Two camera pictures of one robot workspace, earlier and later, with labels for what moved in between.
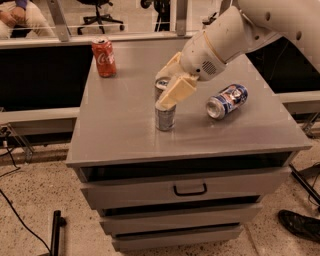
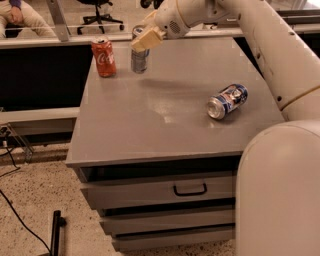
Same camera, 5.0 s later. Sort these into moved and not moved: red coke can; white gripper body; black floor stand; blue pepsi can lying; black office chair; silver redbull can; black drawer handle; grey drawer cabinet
Moved: white gripper body; silver redbull can
Not moved: black floor stand; red coke can; black drawer handle; grey drawer cabinet; blue pepsi can lying; black office chair
